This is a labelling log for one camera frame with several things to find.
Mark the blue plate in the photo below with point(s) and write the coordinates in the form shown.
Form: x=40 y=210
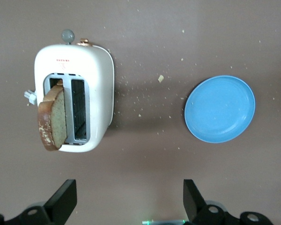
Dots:
x=220 y=110

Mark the dark crust bread slice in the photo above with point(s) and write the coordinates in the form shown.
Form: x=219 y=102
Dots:
x=53 y=122

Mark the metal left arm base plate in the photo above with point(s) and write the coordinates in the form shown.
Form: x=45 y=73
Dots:
x=164 y=222

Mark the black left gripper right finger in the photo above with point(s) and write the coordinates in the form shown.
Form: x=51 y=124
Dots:
x=196 y=211

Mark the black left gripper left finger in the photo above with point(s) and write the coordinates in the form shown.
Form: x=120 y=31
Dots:
x=61 y=206

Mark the white toaster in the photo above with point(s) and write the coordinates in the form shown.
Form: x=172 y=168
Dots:
x=100 y=93

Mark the large bread crumb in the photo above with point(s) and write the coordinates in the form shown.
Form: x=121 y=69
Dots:
x=160 y=78

